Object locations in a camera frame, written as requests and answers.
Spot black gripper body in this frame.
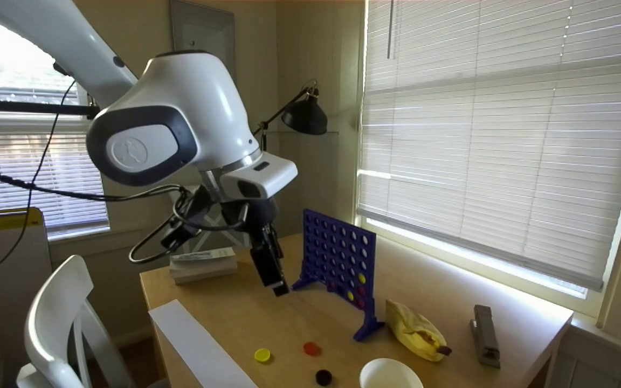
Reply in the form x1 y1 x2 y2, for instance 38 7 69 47
222 198 276 248

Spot yellow game chip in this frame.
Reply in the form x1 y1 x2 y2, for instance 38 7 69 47
273 287 290 296
252 348 272 365

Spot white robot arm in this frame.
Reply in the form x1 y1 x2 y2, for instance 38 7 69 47
0 0 297 296

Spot white paper coffee cup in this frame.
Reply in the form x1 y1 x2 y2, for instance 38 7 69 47
361 359 424 388

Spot grey box on table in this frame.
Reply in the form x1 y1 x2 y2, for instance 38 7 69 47
171 248 238 284

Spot blue connect four grid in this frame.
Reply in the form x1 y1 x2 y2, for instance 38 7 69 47
294 210 381 340

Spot red game chip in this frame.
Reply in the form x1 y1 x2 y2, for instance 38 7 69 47
303 342 321 355

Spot black game chip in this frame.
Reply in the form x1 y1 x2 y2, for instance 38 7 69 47
315 369 332 387

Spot white paper sheet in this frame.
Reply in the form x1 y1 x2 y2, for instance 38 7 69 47
149 299 257 388

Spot black floor lamp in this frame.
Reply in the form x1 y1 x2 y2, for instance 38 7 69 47
252 86 328 148

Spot yellow banana toy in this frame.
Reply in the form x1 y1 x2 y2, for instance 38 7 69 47
387 299 451 363

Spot white wooden chair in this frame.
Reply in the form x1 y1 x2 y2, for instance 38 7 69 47
16 255 136 388

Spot left window blinds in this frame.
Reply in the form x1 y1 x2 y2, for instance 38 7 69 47
0 131 107 233

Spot white board yellow tape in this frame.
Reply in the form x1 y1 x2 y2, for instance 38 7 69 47
0 207 52 388

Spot white window blinds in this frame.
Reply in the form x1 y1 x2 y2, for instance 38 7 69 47
356 0 621 291

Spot framed wall picture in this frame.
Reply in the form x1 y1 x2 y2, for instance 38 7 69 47
169 0 236 70

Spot black cable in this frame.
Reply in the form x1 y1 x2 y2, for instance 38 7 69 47
0 76 252 296

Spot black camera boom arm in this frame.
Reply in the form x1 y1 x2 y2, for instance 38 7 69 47
0 89 99 118

